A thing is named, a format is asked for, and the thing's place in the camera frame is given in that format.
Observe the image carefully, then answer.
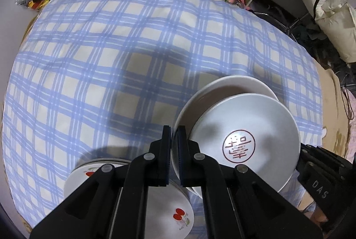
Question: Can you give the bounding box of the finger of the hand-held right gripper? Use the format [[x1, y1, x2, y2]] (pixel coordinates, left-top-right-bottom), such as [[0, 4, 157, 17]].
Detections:
[[299, 144, 343, 170]]

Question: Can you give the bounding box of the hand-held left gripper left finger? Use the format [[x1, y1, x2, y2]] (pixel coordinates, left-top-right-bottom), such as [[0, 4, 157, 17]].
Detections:
[[29, 126, 172, 239]]

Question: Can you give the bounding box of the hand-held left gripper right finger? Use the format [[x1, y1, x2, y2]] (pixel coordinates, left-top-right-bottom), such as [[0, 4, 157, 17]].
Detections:
[[177, 126, 323, 239]]

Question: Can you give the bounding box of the white cherry print plate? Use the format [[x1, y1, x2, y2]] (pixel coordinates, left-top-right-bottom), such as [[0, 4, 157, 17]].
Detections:
[[68, 158, 193, 228], [63, 163, 194, 239]]

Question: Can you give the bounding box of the medium red patterned bowl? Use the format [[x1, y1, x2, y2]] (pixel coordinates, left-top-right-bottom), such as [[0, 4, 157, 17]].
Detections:
[[189, 93, 301, 193]]

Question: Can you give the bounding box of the large white bowl red label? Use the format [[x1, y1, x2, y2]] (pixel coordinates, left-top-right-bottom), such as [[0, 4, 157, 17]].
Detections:
[[170, 75, 280, 199]]

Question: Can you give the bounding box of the beige flower blanket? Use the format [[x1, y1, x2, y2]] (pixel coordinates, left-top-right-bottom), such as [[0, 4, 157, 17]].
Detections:
[[314, 61, 356, 168]]

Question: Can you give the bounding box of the blue plaid bedsheet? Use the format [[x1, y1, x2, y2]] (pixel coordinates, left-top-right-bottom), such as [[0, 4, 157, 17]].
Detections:
[[1, 0, 325, 228]]

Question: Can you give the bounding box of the pile of plastic bags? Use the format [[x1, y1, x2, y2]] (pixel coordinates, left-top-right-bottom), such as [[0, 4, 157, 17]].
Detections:
[[15, 0, 52, 10]]

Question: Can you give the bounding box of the black cable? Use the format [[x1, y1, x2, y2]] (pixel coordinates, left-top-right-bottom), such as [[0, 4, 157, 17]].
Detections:
[[340, 75, 356, 120]]

